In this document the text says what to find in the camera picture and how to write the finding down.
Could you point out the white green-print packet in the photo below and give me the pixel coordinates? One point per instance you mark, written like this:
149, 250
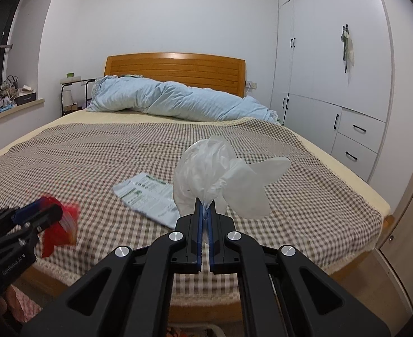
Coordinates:
146, 193

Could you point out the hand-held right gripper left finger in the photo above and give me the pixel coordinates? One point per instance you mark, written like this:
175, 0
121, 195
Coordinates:
200, 242

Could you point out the white wall socket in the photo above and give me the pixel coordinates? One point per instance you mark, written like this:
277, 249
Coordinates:
251, 85

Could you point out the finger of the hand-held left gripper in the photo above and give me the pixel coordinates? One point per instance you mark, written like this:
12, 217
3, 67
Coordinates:
45, 219
31, 210

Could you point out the pink checked cloth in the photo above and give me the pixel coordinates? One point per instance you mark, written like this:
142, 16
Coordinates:
22, 305

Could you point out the white wardrobe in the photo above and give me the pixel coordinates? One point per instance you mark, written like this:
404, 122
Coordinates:
315, 59

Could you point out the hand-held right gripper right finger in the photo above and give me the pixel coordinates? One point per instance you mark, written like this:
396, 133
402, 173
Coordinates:
211, 242

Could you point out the white plastic bag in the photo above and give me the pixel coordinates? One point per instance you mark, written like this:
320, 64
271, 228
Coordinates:
199, 168

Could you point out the black box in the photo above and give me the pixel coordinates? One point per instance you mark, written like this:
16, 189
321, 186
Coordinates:
25, 99

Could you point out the black-frame bedside table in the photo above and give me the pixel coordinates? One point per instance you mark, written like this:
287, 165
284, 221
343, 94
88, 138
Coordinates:
73, 82

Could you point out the wooden bed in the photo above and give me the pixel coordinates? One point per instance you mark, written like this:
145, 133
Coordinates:
174, 70

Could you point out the light blue duvet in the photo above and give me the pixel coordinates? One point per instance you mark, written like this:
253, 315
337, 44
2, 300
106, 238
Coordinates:
174, 101

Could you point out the small red wrapper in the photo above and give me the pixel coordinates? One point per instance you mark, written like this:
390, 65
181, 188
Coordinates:
57, 238

